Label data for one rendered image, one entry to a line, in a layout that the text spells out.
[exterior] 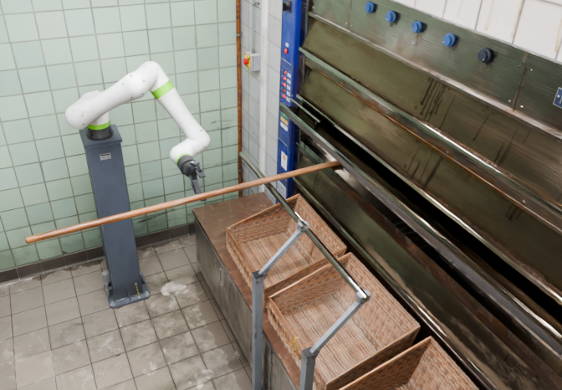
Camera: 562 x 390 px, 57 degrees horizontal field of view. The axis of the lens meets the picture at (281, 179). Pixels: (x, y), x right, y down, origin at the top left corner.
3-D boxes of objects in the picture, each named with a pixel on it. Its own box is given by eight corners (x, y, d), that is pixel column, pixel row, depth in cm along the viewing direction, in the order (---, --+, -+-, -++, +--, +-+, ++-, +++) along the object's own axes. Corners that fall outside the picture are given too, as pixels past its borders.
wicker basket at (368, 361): (346, 289, 280) (351, 249, 265) (413, 367, 238) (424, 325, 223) (265, 318, 260) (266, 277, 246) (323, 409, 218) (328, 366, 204)
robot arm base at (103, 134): (81, 123, 302) (79, 113, 298) (108, 119, 307) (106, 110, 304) (88, 142, 282) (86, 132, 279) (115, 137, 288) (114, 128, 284)
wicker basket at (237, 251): (297, 228, 324) (299, 192, 310) (344, 286, 282) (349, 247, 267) (224, 248, 306) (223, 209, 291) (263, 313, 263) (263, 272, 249)
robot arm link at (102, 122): (79, 130, 281) (72, 97, 271) (94, 118, 294) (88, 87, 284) (100, 133, 279) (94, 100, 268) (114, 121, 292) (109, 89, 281)
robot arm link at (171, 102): (155, 99, 272) (156, 100, 262) (173, 86, 273) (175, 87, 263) (196, 153, 284) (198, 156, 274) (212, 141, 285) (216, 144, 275)
